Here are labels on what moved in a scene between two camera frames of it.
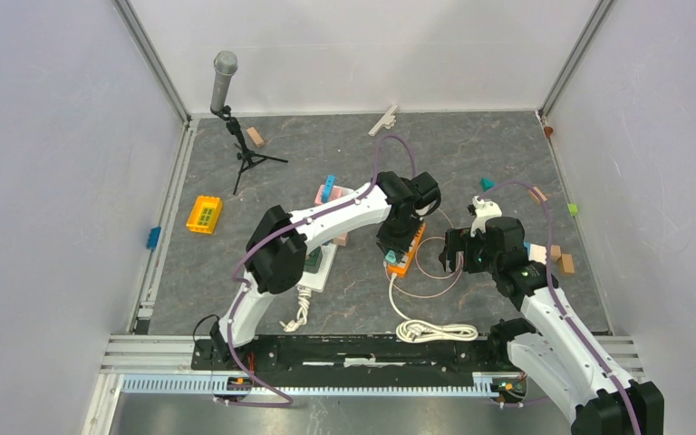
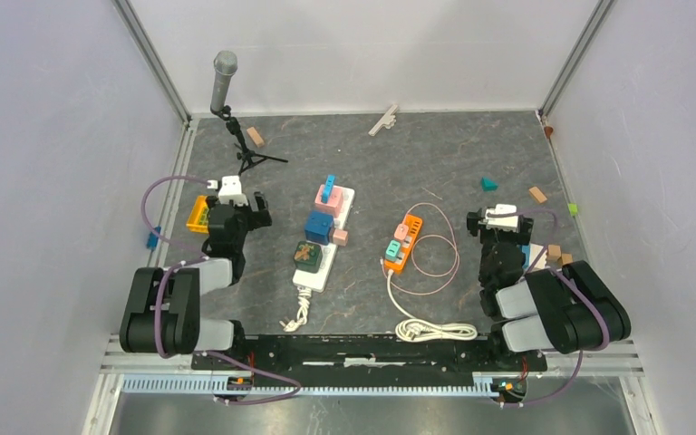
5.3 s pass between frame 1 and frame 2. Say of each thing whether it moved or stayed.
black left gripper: moved
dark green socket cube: stayed
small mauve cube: stayed
